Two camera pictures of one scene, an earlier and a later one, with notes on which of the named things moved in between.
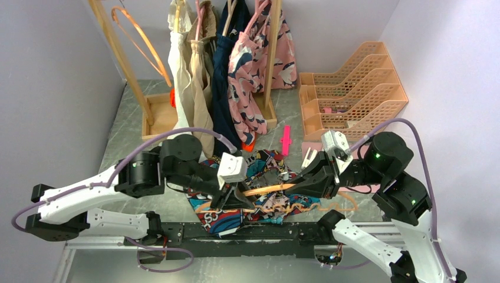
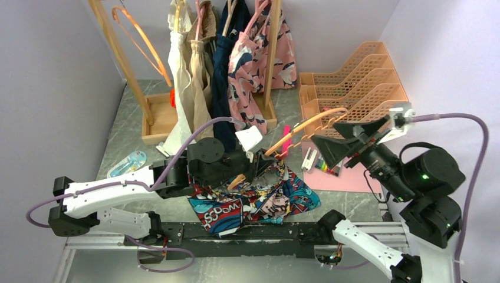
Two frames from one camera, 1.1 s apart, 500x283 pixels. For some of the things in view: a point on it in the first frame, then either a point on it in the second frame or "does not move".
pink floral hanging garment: [247, 72] does not move
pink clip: [285, 140] does not move
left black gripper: [232, 197] -> [254, 168]
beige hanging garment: [201, 21] does not move
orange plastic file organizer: [361, 99] does not move
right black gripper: [320, 178] -> [360, 138]
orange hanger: [349, 202] -> [239, 178]
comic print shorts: [267, 174] does not move
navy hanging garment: [234, 17] does not move
